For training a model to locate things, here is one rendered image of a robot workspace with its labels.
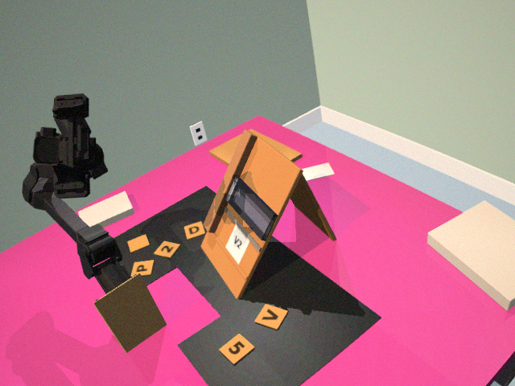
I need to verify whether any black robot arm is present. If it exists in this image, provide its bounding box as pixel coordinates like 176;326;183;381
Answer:
23;117;132;294

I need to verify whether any white paper ticket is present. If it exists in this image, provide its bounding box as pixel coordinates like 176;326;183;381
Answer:
225;225;250;264

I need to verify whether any cream flat rectangular card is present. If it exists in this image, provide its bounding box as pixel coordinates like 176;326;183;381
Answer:
303;162;334;181

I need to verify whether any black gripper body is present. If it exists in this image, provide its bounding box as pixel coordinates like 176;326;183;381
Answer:
54;93;97;199

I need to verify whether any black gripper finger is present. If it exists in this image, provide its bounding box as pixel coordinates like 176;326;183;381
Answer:
52;163;86;190
52;100;85;117

